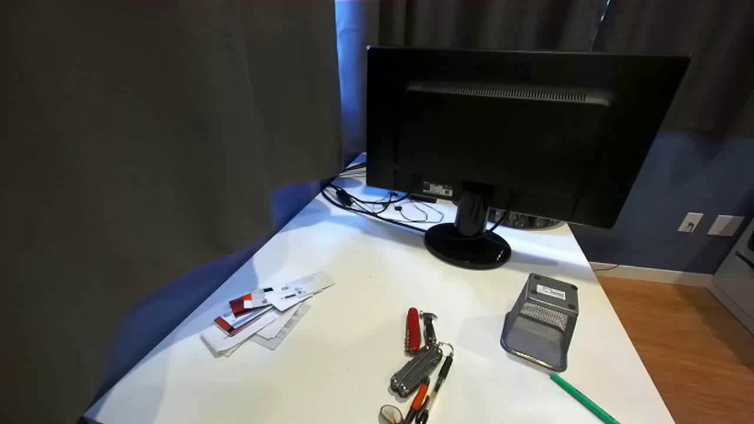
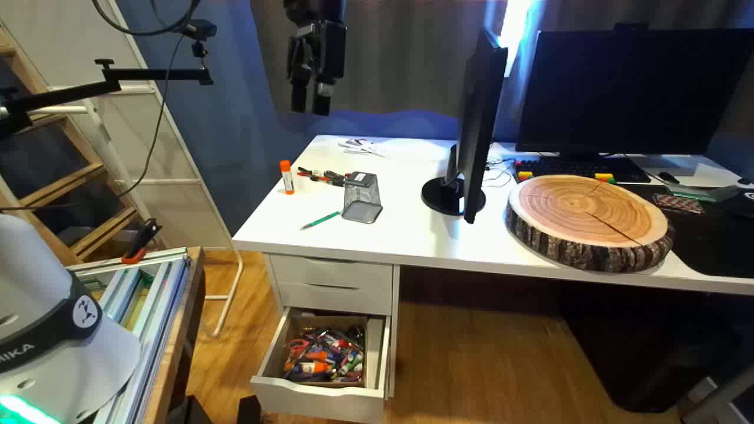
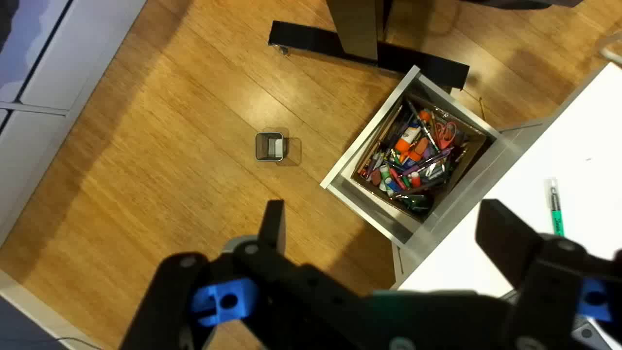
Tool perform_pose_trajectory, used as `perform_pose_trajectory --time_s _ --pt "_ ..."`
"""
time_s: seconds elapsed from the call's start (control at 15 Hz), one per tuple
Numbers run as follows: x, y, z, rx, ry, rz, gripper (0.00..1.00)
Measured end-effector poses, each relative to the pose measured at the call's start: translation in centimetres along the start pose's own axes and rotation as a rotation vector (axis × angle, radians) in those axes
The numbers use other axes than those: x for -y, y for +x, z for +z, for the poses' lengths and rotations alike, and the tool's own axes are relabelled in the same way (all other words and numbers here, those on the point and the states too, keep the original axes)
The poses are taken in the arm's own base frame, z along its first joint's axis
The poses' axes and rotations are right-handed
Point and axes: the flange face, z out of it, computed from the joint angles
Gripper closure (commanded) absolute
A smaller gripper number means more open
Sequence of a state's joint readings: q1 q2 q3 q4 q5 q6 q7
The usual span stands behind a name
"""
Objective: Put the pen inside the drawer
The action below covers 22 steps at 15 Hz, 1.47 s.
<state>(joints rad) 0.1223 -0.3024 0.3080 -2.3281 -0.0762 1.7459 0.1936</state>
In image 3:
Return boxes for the white cabinet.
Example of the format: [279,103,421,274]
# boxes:
[0,0,147,243]

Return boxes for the brown box of stationery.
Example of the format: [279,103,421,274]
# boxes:
[353,95,489,216]

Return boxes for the orange marker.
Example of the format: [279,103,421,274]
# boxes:
[394,126,431,163]

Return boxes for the black desk leg base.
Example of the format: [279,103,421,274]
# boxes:
[266,0,472,91]

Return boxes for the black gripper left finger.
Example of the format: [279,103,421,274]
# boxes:
[118,198,365,350]

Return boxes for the red handled scissors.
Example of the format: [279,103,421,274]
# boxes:
[431,118,458,149]

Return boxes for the white low furniture edge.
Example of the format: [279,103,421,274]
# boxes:
[0,270,101,350]

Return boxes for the green pen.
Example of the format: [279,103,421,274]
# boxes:
[546,177,567,237]

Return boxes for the grey metal floor socket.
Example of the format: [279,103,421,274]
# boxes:
[252,130,303,165]

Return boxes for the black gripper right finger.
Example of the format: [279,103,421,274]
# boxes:
[474,198,622,350]

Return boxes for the white open drawer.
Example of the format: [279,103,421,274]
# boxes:
[318,64,522,247]

